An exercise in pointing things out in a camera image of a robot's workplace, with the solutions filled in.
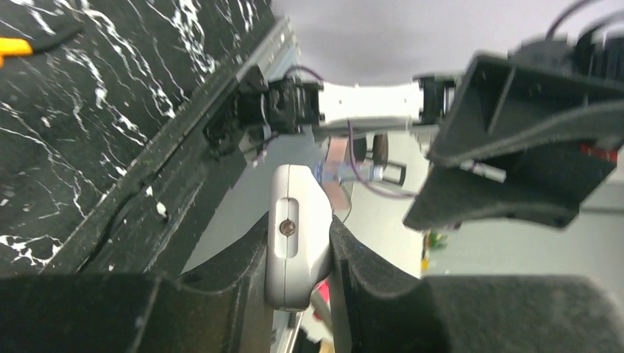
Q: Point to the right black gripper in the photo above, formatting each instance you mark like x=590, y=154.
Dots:
x=517, y=140

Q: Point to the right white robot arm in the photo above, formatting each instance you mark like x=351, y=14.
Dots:
x=288, y=103

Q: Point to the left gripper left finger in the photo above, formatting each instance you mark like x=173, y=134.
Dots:
x=219, y=306

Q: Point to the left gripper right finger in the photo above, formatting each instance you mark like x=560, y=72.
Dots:
x=377, y=307

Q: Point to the yellow black pliers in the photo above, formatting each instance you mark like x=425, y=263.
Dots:
x=24, y=47

